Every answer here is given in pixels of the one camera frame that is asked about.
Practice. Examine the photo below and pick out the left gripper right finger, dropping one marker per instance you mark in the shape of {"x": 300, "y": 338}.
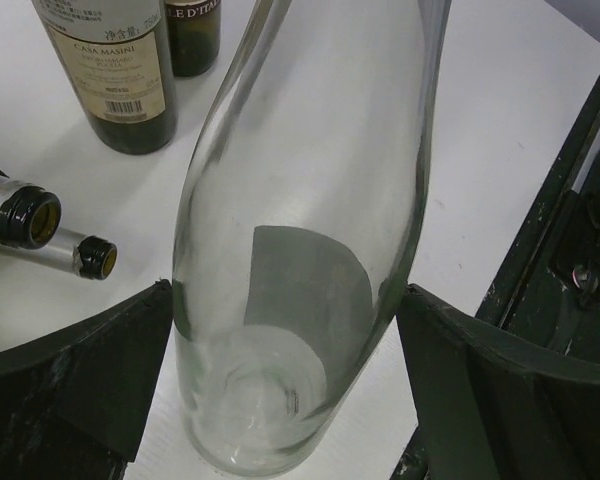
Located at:
{"x": 491, "y": 405}

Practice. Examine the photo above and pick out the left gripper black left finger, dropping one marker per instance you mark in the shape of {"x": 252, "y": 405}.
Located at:
{"x": 74, "y": 403}

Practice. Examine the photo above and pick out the olive bottle tan label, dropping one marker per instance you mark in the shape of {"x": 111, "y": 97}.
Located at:
{"x": 88, "y": 257}

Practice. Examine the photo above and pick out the green bottle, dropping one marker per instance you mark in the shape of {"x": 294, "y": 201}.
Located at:
{"x": 29, "y": 214}
{"x": 116, "y": 57}

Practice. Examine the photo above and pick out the clear bottle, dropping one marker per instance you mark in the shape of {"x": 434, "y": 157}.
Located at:
{"x": 299, "y": 221}

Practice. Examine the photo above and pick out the dark bottle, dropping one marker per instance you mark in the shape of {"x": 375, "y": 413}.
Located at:
{"x": 194, "y": 29}

